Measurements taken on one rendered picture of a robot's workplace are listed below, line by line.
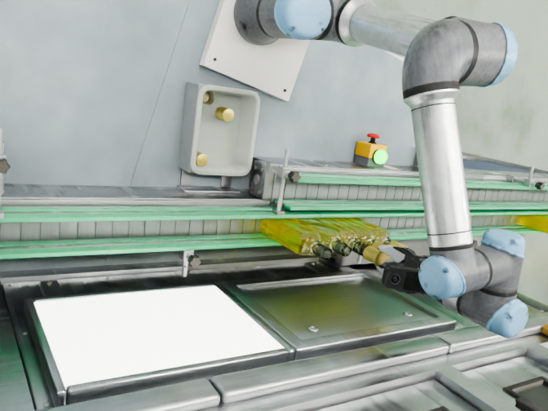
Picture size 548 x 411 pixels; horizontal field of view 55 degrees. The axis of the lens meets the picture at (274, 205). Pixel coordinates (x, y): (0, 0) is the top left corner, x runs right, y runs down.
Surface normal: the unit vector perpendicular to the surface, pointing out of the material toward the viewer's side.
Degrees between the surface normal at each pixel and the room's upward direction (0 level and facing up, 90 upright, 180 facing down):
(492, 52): 5
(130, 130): 0
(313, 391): 90
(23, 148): 0
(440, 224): 67
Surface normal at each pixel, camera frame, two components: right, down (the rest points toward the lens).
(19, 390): 0.15, -0.96
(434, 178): -0.56, 0.08
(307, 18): 0.40, 0.28
